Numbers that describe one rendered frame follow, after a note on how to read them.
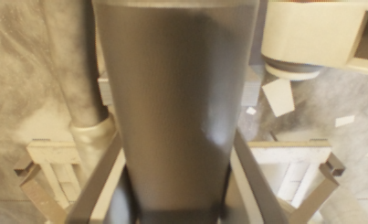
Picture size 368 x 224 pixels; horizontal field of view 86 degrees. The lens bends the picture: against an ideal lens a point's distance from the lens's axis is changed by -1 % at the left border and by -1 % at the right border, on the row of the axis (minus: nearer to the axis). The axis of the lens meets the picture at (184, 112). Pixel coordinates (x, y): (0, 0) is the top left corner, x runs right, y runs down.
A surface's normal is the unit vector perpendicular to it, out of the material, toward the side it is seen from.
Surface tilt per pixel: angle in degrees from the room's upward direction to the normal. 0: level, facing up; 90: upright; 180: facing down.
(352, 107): 0
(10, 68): 0
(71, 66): 13
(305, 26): 34
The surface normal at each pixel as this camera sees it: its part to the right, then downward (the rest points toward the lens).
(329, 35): -0.62, 0.44
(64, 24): 0.21, 0.61
